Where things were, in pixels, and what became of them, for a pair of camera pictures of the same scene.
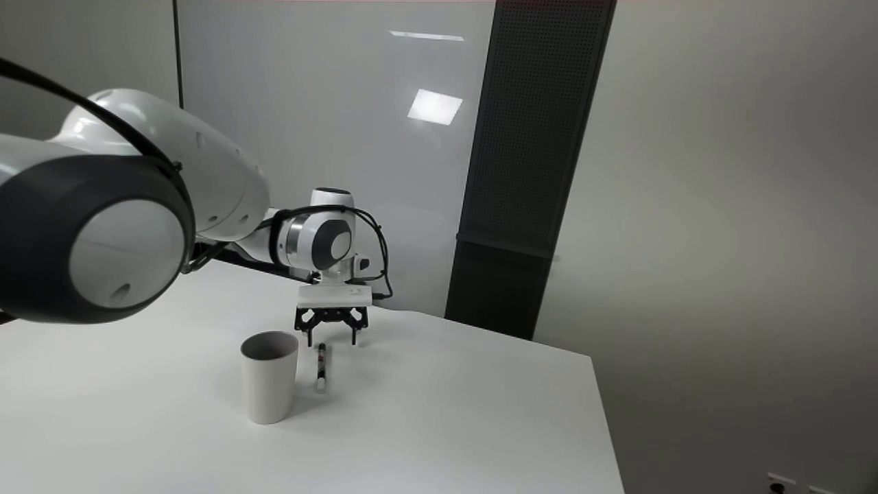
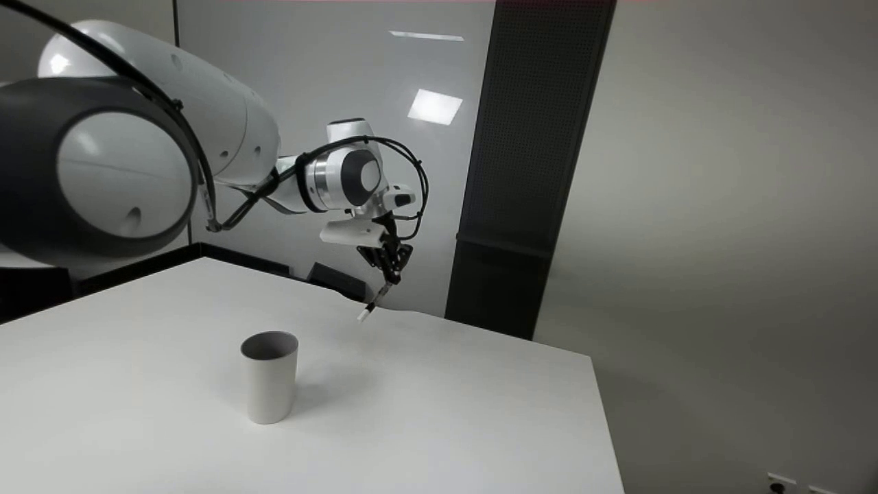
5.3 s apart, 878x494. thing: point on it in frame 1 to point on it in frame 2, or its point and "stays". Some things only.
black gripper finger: (354, 328) to (397, 262)
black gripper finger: (308, 328) to (384, 262)
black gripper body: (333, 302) to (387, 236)
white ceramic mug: (269, 361) stays
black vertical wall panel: (539, 75) stays
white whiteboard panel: (370, 96) stays
